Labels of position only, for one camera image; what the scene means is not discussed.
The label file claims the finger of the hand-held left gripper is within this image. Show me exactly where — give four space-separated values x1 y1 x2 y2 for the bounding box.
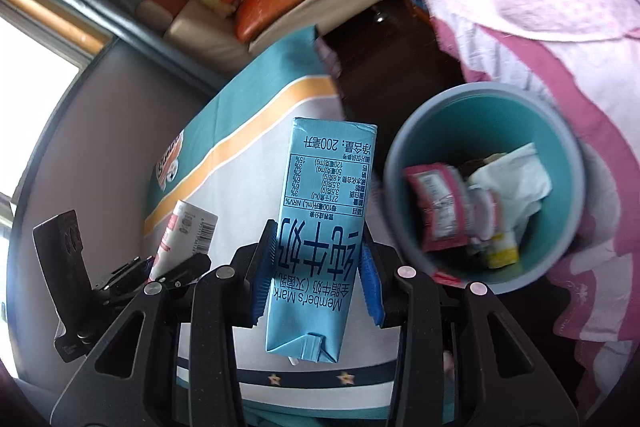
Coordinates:
162 254 212 297
92 257 153 297

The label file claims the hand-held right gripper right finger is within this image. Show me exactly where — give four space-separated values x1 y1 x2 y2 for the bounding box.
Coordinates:
360 222 583 427

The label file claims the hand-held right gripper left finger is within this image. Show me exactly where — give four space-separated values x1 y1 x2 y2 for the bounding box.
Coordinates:
50 219 278 427

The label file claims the white tube with dark cap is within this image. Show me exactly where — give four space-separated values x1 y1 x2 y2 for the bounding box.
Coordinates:
149 200 219 280

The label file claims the light blue milk carton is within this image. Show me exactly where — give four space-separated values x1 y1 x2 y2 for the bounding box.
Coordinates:
265 117 378 367

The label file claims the pink packet with white label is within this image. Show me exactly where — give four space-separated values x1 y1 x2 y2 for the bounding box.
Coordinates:
404 163 473 254

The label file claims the blue round waste bin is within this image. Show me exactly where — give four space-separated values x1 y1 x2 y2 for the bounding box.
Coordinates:
384 82 586 295

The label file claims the plain white tissue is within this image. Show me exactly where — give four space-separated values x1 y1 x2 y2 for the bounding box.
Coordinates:
467 143 553 228

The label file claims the teal grey striped tablecloth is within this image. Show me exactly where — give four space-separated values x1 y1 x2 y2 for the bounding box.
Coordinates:
142 24 451 427

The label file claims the window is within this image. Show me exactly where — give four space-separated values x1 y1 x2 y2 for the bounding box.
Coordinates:
0 0 113 208

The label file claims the grey metal pole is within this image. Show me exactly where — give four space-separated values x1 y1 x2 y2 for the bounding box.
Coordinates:
5 0 236 95

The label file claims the white and pink bedsheet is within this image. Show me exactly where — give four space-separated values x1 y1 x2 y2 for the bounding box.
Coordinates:
430 0 640 408

